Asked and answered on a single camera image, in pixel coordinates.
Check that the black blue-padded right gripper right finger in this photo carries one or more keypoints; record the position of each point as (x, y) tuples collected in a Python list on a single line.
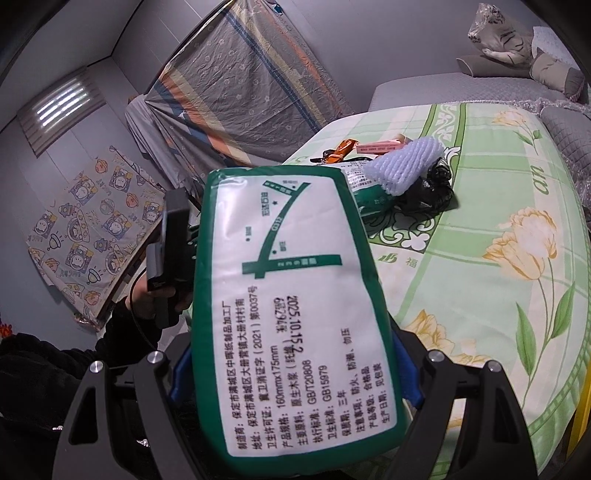
[(493, 443)]

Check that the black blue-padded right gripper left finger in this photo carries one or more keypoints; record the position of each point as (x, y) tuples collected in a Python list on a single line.
[(125, 422)]

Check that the green white tissue pack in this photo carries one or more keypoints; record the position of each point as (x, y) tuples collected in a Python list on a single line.
[(292, 348)]

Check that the orange snack wrapper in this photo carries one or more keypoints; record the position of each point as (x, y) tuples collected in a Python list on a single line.
[(338, 154)]

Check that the left hand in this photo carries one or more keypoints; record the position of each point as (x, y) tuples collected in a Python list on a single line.
[(159, 307)]

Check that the cartoon print cloth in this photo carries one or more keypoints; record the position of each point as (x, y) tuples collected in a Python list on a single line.
[(84, 242)]

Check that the green floral table cloth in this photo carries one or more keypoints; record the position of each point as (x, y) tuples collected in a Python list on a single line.
[(503, 273)]

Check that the striped grey hanging sheet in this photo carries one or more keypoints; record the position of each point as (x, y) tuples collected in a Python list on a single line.
[(243, 90)]

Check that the pink paper box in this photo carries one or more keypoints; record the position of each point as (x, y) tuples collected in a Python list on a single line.
[(384, 146)]

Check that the white foam fruit net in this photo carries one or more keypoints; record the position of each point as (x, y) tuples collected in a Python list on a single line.
[(398, 170)]

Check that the black plastic bag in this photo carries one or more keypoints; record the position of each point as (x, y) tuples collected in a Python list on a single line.
[(431, 193)]

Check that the grey sofa bed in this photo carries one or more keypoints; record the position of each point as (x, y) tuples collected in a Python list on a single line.
[(568, 122)]

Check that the grey pillow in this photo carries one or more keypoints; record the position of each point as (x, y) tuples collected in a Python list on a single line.
[(479, 66)]

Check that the beige folded cushion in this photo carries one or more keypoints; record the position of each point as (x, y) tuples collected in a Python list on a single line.
[(558, 76)]

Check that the tiger plush in plastic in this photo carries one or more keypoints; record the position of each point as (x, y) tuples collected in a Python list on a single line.
[(501, 38)]

